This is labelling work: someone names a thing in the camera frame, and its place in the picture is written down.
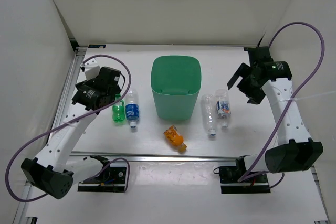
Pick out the green plastic soda bottle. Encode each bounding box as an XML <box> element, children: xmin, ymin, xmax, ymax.
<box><xmin>112</xmin><ymin>100</ymin><xmax>125</xmax><ymax>125</ymax></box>

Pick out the white label water bottle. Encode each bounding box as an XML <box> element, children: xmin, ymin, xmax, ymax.
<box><xmin>215</xmin><ymin>89</ymin><xmax>231</xmax><ymax>129</ymax></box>

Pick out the blue label water bottle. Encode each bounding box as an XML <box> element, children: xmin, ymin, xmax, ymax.
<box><xmin>125</xmin><ymin>89</ymin><xmax>140</xmax><ymax>131</ymax></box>

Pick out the clear plastic bottle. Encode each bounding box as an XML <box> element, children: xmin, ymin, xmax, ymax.
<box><xmin>201</xmin><ymin>94</ymin><xmax>216</xmax><ymax>138</ymax></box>

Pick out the orange juice bottle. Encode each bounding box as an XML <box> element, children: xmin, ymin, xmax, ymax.
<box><xmin>164</xmin><ymin>125</ymin><xmax>187</xmax><ymax>153</ymax></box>

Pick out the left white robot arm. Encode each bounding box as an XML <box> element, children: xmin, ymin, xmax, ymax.
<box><xmin>21</xmin><ymin>78</ymin><xmax>121</xmax><ymax>199</ymax></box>

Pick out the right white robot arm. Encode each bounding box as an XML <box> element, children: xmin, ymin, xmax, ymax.
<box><xmin>227</xmin><ymin>61</ymin><xmax>323</xmax><ymax>182</ymax></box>

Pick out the green plastic bin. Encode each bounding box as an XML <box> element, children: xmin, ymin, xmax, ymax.
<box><xmin>151</xmin><ymin>56</ymin><xmax>202</xmax><ymax>121</ymax></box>

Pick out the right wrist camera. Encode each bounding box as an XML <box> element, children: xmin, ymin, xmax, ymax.
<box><xmin>244</xmin><ymin>46</ymin><xmax>274</xmax><ymax>67</ymax></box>

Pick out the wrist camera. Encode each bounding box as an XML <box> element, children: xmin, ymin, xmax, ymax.
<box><xmin>92</xmin><ymin>67</ymin><xmax>121</xmax><ymax>88</ymax></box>
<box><xmin>244</xmin><ymin>46</ymin><xmax>274</xmax><ymax>67</ymax></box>

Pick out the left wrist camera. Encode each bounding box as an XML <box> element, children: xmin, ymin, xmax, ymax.
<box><xmin>92</xmin><ymin>67</ymin><xmax>121</xmax><ymax>88</ymax></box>

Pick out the white cable tie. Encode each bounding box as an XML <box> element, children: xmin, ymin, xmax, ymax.
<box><xmin>277</xmin><ymin>90</ymin><xmax>336</xmax><ymax>103</ymax></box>

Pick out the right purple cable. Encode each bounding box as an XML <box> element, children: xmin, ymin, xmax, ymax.
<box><xmin>237</xmin><ymin>21</ymin><xmax>326</xmax><ymax>183</ymax></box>

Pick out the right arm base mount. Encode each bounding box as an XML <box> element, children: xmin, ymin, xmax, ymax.
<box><xmin>213</xmin><ymin>158</ymin><xmax>285</xmax><ymax>194</ymax></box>

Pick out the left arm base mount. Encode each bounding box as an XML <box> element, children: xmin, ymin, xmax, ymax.
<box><xmin>77</xmin><ymin>155</ymin><xmax>130</xmax><ymax>193</ymax></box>

